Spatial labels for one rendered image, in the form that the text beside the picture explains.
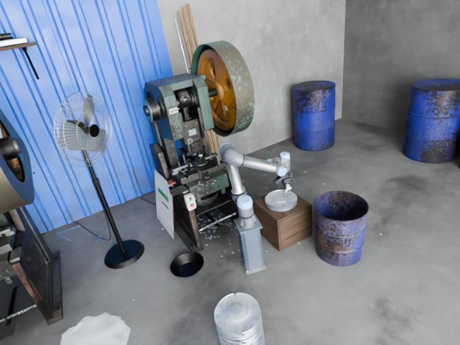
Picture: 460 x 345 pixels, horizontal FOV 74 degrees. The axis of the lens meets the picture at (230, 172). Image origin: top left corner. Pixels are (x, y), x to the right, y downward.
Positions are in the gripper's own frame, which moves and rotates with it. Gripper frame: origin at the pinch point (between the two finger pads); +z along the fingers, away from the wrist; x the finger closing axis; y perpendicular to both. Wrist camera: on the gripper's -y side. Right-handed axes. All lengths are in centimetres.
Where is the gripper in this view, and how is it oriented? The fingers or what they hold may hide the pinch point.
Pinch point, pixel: (284, 192)
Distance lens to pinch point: 261.2
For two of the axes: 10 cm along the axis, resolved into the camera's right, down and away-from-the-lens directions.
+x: -1.7, -4.4, 8.8
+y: 9.8, -2.0, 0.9
